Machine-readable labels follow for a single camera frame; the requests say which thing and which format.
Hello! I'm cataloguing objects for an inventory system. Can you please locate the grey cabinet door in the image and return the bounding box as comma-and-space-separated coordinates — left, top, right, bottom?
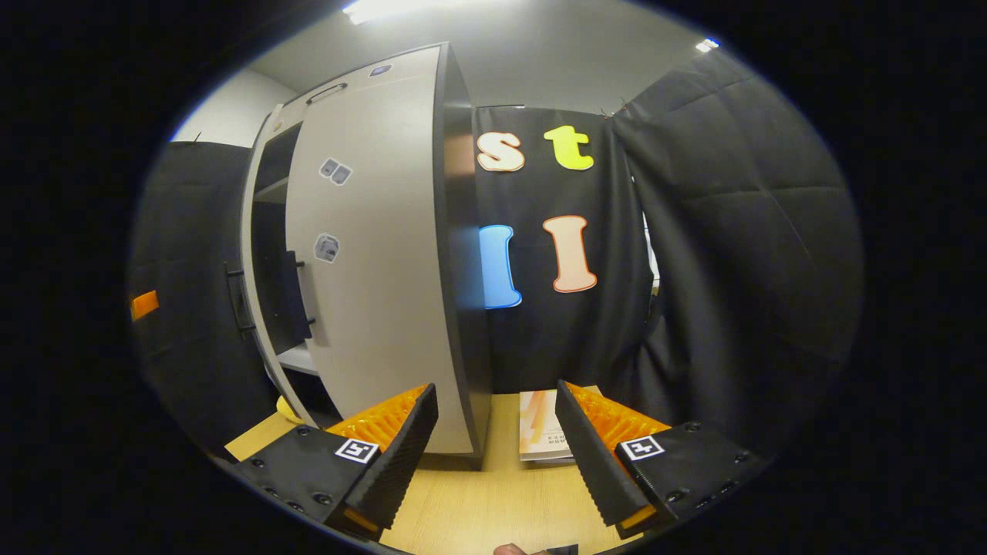
224, 104, 318, 429
281, 45, 475, 456

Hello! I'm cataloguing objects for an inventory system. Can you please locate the black backdrop cloth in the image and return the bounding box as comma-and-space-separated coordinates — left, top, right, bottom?
127, 46, 864, 463

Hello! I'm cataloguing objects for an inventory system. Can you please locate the large ceiling light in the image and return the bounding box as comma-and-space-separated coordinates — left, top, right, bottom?
342, 0, 494, 25

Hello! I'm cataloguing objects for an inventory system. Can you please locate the grey cabinet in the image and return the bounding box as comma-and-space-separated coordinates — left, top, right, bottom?
247, 42, 494, 471

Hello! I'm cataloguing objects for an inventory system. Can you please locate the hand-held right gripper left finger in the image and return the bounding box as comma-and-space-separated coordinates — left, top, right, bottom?
231, 383, 439, 540

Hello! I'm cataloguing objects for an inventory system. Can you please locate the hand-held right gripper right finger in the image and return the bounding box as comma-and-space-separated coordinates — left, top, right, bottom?
554, 380, 774, 540

